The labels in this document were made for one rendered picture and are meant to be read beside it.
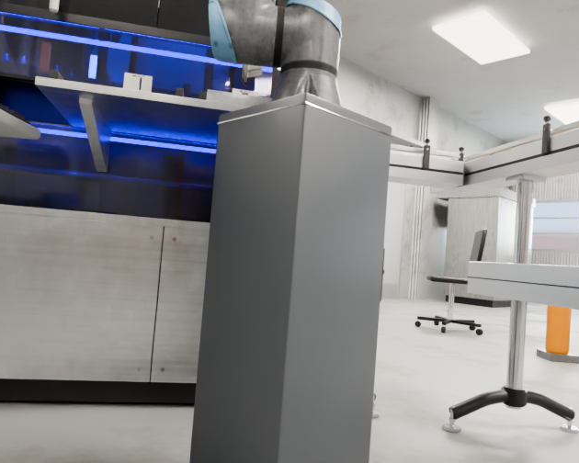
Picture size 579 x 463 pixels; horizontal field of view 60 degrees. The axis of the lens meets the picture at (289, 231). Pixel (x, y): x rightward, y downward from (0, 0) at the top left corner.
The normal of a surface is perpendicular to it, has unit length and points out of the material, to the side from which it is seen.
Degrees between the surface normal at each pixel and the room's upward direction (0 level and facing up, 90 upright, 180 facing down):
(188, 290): 90
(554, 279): 90
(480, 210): 90
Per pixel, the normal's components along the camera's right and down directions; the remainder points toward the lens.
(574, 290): -0.97, -0.09
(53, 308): 0.21, -0.04
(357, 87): 0.69, 0.02
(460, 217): -0.72, -0.09
